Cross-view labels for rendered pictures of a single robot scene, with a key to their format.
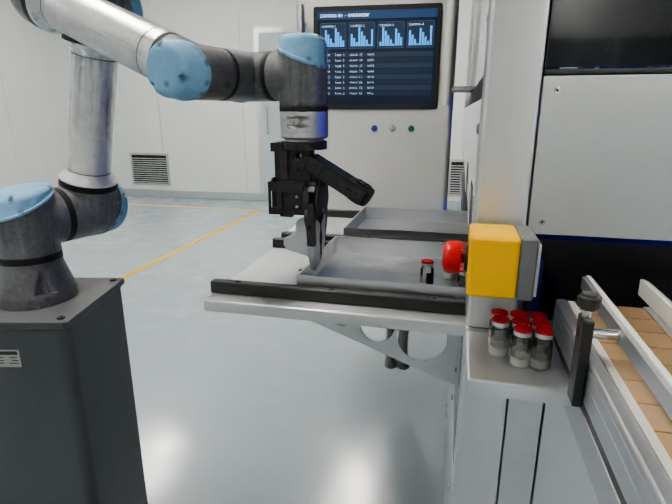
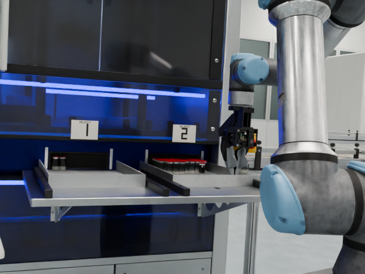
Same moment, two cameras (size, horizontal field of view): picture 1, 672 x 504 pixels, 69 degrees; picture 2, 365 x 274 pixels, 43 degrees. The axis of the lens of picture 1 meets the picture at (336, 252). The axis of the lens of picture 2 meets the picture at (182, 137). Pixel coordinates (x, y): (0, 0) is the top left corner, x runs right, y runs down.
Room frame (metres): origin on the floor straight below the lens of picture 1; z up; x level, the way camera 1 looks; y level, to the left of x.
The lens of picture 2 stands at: (1.72, 1.09, 1.09)
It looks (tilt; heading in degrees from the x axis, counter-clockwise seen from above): 3 degrees down; 235
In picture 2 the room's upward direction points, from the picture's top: 3 degrees clockwise
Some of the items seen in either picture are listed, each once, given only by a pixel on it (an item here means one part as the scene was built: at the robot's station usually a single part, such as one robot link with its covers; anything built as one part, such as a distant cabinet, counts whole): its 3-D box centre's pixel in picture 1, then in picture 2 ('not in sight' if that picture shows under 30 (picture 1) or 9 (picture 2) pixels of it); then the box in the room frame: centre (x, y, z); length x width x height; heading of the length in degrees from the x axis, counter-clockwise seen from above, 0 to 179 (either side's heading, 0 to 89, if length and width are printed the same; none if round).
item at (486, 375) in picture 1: (525, 365); (239, 174); (0.53, -0.23, 0.87); 0.14 x 0.13 x 0.02; 77
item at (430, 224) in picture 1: (424, 226); (87, 172); (1.16, -0.21, 0.90); 0.34 x 0.26 x 0.04; 77
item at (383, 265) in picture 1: (411, 268); (192, 172); (0.83, -0.13, 0.90); 0.34 x 0.26 x 0.04; 77
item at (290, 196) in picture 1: (300, 178); (240, 126); (0.80, 0.06, 1.06); 0.09 x 0.08 x 0.12; 77
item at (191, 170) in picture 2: (463, 267); (182, 167); (0.81, -0.22, 0.90); 0.18 x 0.02 x 0.05; 166
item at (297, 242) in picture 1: (301, 244); (241, 162); (0.78, 0.06, 0.95); 0.06 x 0.03 x 0.09; 77
